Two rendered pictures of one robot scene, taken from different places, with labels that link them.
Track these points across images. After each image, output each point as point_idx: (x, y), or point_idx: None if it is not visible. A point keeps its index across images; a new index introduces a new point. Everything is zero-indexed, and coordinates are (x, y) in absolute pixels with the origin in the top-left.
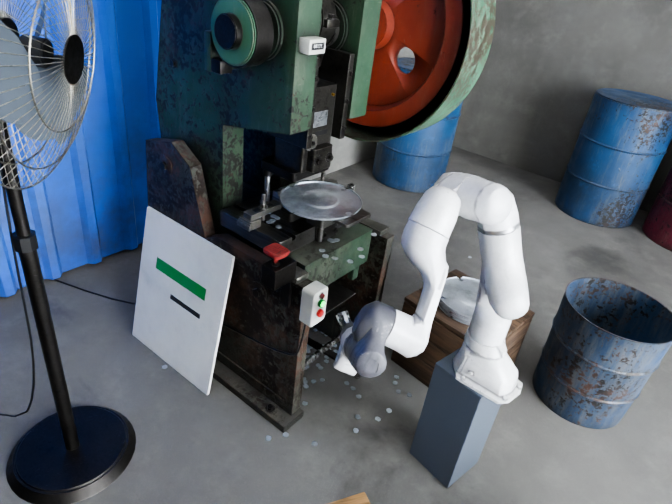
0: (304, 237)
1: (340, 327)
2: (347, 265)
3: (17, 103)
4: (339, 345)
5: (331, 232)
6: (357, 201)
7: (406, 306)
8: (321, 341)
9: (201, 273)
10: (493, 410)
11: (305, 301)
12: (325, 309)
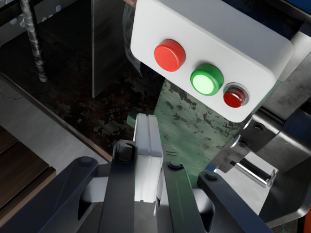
0: (291, 94)
1: (129, 148)
2: (167, 128)
3: None
4: (20, 30)
5: (246, 136)
6: None
7: (40, 165)
8: (38, 8)
9: None
10: None
11: (248, 31)
12: (158, 73)
